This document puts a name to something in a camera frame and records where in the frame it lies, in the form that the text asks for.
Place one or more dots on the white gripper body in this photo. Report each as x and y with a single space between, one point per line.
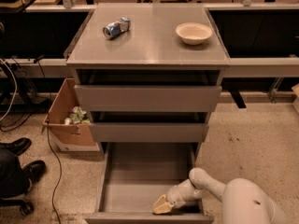
174 195

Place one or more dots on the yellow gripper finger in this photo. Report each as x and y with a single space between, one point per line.
162 206

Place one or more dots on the grey bottom drawer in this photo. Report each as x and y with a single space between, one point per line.
135 176

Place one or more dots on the grey drawer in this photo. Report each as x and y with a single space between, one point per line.
148 98
135 176
149 132

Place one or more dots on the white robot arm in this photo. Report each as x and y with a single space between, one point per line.
242 201

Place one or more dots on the grey middle drawer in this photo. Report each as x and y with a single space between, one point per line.
149 132

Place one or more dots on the grey drawer cabinet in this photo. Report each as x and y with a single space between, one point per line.
139 82

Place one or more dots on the grey top drawer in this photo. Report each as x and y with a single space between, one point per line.
148 98

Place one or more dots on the cardboard box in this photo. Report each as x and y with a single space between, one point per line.
68 137

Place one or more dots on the crumpled green white trash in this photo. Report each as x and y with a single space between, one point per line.
77 116

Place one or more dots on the black shoe lower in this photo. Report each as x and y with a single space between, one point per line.
35 170

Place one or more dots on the black shoe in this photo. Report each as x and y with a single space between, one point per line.
18 146
35 170

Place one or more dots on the black chair caster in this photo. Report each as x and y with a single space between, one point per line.
27 208

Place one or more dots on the black shoe upper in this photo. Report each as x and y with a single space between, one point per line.
18 146

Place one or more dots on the white paper bowl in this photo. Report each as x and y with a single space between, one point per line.
193 33

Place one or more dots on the crushed blue soda can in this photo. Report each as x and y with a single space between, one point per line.
117 27

